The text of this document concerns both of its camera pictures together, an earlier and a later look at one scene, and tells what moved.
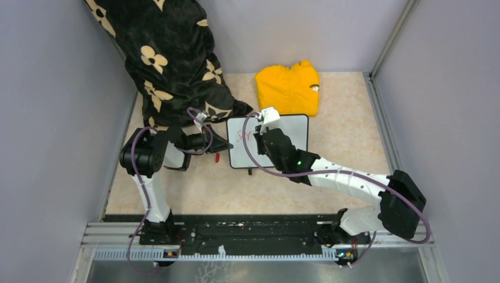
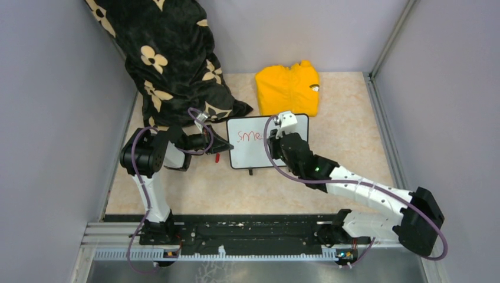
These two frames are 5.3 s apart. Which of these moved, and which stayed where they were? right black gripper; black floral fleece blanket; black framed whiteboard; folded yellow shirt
Moved: right black gripper
Stayed: folded yellow shirt; black framed whiteboard; black floral fleece blanket
